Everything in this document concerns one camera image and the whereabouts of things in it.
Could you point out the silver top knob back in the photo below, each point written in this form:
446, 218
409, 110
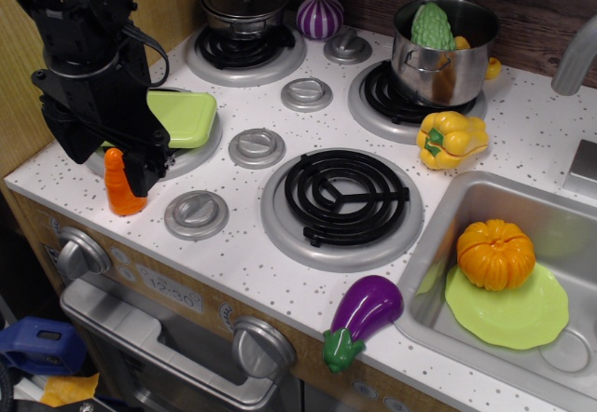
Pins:
347, 48

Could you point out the silver faucet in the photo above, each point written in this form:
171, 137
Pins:
576, 61

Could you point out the silver oven knob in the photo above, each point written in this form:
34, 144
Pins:
260, 350
80, 254

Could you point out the yellow toy bell pepper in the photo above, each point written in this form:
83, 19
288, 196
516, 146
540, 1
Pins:
447, 138

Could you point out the orange toy pumpkin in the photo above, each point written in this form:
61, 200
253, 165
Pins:
495, 255

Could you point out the front right stove burner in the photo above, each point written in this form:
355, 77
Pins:
341, 210

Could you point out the silver top knob upper middle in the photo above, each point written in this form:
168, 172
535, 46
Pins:
306, 95

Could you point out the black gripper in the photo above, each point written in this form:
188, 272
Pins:
102, 97

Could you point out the light green plate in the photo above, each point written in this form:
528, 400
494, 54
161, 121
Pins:
522, 318

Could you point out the orange toy carrot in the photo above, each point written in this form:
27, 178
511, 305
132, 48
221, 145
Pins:
120, 198

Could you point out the silver top knob lower middle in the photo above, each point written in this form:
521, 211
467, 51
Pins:
256, 148

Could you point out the back left stove burner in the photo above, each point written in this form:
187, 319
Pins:
245, 63

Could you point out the silver oven door handle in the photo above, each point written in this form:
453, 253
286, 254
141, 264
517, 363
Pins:
163, 361

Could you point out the tall steel pot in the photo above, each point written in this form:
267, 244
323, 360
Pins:
442, 77

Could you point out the steel sink basin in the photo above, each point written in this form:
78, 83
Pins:
563, 232

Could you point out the silver oven knob left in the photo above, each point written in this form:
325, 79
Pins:
80, 254

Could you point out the silver oven knob right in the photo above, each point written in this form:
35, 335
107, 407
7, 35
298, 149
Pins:
260, 350

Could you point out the purple toy eggplant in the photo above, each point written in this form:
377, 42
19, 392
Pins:
369, 305

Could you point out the purple striped toy onion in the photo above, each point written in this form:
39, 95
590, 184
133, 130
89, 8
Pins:
320, 19

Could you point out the back right stove burner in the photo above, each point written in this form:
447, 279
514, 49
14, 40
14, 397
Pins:
381, 109

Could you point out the green plastic cutting board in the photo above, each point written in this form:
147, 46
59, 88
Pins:
137, 124

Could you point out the small yellow toy behind pot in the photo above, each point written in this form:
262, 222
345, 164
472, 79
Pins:
493, 69

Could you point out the green toy bitter gourd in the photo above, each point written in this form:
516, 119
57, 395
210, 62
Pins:
431, 28

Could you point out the yellow cloth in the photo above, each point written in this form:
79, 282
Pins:
66, 390

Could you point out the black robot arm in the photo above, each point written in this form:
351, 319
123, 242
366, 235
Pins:
78, 27

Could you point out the blue plastic object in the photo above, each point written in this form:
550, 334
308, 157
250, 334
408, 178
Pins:
40, 346

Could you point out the small pot with glass lid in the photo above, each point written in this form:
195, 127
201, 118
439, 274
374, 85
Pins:
244, 19

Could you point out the silver top knob front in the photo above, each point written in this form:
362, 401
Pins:
196, 215

